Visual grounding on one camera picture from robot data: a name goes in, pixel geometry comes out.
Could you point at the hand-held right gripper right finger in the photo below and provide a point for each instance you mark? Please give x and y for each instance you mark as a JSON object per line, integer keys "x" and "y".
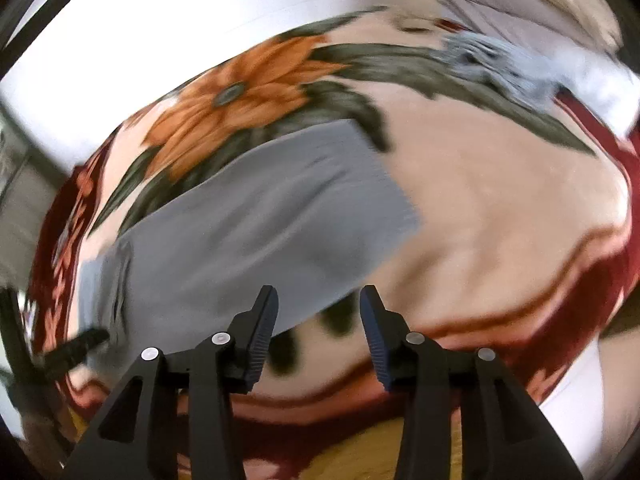
{"x": 375, "y": 345}

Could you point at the grey-blue pants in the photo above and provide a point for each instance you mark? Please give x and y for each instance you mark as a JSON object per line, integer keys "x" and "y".
{"x": 250, "y": 240}

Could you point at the grey beige quilt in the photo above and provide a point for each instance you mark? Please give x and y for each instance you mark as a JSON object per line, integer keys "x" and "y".
{"x": 500, "y": 5}

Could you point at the small blue-grey knitted garment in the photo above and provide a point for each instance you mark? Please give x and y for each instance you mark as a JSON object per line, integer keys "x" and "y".
{"x": 500, "y": 67}

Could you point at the floral plush blanket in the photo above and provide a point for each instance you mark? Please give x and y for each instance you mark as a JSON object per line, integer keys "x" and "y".
{"x": 500, "y": 220}

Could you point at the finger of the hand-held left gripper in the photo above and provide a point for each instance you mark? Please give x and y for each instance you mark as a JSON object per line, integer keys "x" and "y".
{"x": 75, "y": 347}

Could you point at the yellow fuzzy cloth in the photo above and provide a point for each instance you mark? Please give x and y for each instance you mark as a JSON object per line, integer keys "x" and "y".
{"x": 350, "y": 455}

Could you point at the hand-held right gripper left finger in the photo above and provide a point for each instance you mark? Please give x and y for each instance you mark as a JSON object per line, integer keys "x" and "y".
{"x": 260, "y": 345}

